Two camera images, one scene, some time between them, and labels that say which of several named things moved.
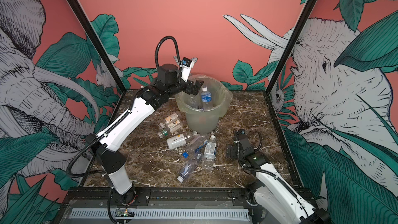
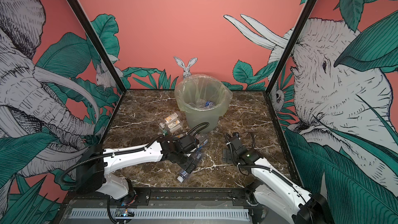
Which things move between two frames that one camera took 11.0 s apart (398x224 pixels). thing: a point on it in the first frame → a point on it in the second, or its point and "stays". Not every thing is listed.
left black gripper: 197,86 → 187,166
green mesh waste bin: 202,101 stays
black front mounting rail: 192,197 stays
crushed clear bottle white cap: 189,166 stays
